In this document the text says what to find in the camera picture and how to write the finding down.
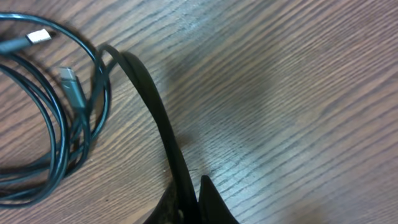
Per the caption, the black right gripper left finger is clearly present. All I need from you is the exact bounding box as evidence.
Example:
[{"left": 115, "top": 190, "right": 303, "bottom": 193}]
[{"left": 144, "top": 181, "right": 180, "bottom": 224}]

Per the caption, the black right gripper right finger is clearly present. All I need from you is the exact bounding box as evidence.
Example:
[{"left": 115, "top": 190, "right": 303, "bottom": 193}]
[{"left": 198, "top": 175, "right": 239, "bottom": 224}]

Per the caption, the black USB cable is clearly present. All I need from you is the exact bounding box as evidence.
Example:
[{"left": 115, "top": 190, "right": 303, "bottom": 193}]
[
  {"left": 0, "top": 28, "right": 200, "bottom": 224},
  {"left": 0, "top": 12, "right": 112, "bottom": 208}
]

